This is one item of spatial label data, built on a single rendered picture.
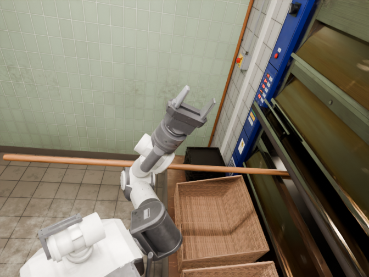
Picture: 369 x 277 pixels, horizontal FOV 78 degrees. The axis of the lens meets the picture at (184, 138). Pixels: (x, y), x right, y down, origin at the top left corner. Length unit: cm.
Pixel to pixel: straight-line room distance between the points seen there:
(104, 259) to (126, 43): 178
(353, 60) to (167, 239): 92
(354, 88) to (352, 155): 24
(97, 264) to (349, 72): 104
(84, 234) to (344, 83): 98
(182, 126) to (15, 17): 194
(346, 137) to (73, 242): 96
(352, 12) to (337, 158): 55
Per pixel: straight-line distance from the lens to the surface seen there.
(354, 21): 115
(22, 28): 238
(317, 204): 92
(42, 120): 277
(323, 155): 108
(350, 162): 102
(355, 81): 104
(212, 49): 217
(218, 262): 149
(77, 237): 59
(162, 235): 73
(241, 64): 189
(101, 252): 68
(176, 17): 207
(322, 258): 117
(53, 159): 122
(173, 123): 62
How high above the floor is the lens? 202
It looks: 38 degrees down
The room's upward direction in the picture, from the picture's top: 11 degrees clockwise
